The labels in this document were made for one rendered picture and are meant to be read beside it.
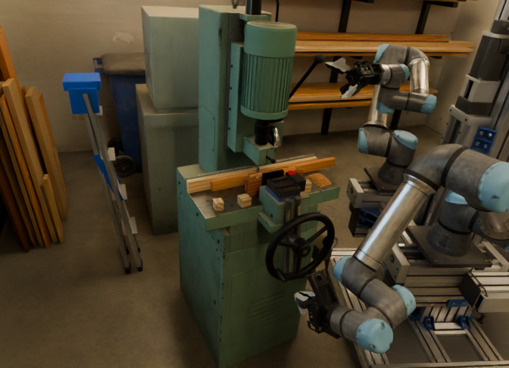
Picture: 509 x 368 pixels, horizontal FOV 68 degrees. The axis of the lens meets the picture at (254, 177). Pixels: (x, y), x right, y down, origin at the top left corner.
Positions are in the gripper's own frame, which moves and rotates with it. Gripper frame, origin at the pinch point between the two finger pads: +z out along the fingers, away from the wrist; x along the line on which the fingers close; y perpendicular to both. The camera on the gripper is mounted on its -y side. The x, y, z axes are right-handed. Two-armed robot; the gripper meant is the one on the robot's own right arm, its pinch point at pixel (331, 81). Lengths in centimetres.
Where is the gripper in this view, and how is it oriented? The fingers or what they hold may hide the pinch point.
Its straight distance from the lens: 144.9
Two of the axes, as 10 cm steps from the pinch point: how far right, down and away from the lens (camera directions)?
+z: -8.8, 1.8, -4.4
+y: 3.5, -3.7, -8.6
